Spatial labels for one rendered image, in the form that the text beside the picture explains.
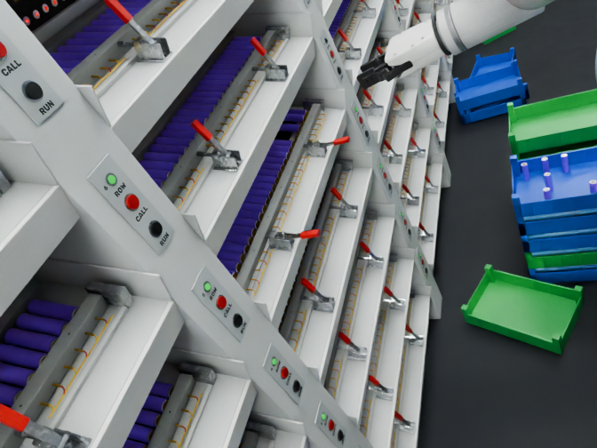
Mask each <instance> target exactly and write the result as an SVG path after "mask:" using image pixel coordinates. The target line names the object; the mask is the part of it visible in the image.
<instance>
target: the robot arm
mask: <svg viewBox="0 0 597 448"><path fill-rule="evenodd" d="M552 1H554V0H456V1H454V2H453V3H451V4H448V5H447V6H445V7H443V8H441V9H440V10H439V11H437V12H436V15H434V16H433V17H432V19H430V20H426V21H424V22H422V23H420V24H417V25H416V26H414V27H412V28H409V29H407V30H405V31H403V32H401V33H400V34H398V35H397V36H394V37H392V38H391V40H390V41H389V44H388V47H387V50H386V52H383V53H381V54H379V56H378V59H377V57H376V58H374V59H372V60H370V61H368V62H366V63H364V64H362V65H361V66H360V70H361V71H362V73H361V74H360V75H358V76H357V77H356V79H357V80H358V82H359V83H360V85H361V86H362V88H363V89H367V88H369V87H371V86H372V85H374V84H377V83H379V82H383V81H385V80H386V81H387V82H390V81H391V80H393V79H394V78H395V79H402V78H404V77H406V76H409V75H411V74H413V73H415V72H417V71H419V70H420V69H421V68H424V67H426V66H427V65H429V64H431V63H432V62H434V61H436V60H438V59H440V58H441V57H442V56H443V55H445V54H446V55H447V56H450V55H451V54H453V55H457V54H459V53H461V52H463V51H465V50H467V49H469V48H471V47H474V46H476V45H477V44H480V43H482V42H484V41H486V40H488V39H490V38H492V37H493V36H496V35H498V34H500V33H502V32H504V31H506V30H508V29H509V28H512V27H514V26H516V25H518V24H520V23H522V22H524V21H525V20H528V19H530V18H533V17H535V16H537V15H539V14H540V13H542V12H543V11H544V10H545V6H546V5H548V4H550V3H551V2H552ZM392 66H394V68H392ZM384 68H388V70H389V71H386V69H384Z"/></svg>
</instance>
